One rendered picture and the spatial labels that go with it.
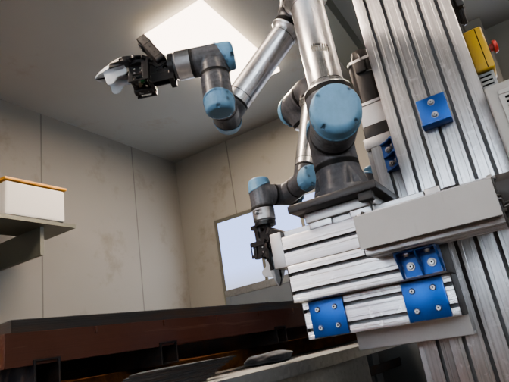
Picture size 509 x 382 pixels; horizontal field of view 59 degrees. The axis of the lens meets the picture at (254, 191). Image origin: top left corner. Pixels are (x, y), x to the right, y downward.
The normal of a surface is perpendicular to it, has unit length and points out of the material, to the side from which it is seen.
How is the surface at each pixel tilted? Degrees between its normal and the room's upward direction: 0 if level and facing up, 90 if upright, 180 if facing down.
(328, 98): 98
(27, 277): 90
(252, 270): 90
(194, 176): 90
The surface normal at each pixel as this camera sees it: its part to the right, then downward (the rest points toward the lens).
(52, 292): 0.84, -0.29
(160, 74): -0.12, -0.43
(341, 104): -0.08, -0.18
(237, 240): -0.52, -0.19
